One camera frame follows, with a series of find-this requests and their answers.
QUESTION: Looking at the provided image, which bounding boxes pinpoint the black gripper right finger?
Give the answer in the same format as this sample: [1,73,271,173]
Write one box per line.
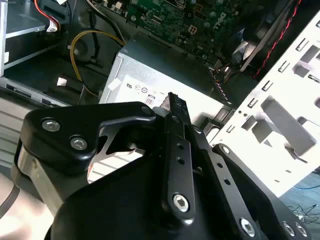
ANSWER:
[187,123,313,240]

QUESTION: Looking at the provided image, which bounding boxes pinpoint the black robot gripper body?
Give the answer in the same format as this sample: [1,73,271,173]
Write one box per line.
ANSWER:
[51,149,253,240]

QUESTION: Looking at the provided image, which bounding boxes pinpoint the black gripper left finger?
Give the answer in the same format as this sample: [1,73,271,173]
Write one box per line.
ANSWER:
[14,91,198,221]

